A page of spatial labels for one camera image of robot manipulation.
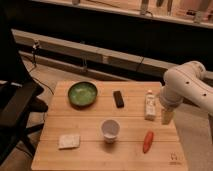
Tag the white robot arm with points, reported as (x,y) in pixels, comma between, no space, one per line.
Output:
(186,82)

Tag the white squeeze bottle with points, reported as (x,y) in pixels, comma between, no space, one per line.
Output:
(150,106)

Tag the white paper cup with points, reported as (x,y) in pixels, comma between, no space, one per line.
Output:
(110,130)

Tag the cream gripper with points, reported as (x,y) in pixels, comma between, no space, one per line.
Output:
(167,115)

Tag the black office chair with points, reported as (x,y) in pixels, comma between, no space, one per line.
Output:
(18,95)

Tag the green ceramic bowl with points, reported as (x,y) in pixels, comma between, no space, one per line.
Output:
(82,94)

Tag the red orange pepper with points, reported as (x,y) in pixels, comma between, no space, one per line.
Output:
(148,141)

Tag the long grey rail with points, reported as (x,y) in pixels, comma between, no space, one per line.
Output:
(94,62)

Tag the black rectangular block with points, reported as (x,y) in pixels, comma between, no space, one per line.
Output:
(118,99)

